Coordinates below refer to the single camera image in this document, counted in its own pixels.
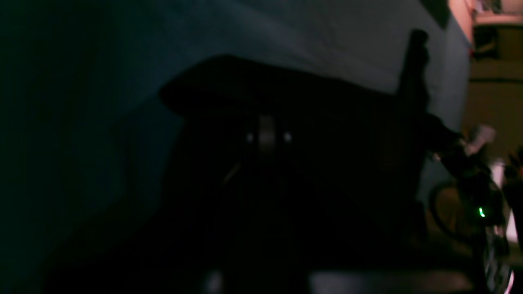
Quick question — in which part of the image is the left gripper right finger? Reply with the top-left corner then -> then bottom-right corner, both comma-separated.
266,118 -> 474,294

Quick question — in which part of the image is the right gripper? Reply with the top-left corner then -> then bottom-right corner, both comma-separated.
433,125 -> 506,227

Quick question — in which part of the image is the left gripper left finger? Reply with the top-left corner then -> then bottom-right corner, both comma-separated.
43,118 -> 270,294

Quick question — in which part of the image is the dark grey T-shirt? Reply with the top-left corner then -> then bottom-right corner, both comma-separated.
159,30 -> 442,294

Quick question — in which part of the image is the blue table cloth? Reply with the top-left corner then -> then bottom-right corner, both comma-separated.
1,0 -> 472,294

